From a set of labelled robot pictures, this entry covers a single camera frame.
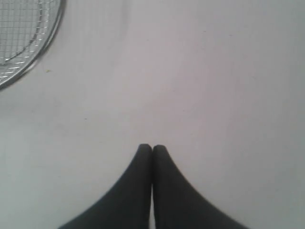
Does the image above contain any oval wire mesh basket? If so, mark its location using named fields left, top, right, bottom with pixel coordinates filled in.
left=0, top=0, right=66, bottom=89

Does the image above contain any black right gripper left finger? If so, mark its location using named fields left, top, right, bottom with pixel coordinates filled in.
left=61, top=144, right=153, bottom=229

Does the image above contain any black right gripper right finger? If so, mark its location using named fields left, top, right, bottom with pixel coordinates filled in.
left=152, top=145, right=244, bottom=229

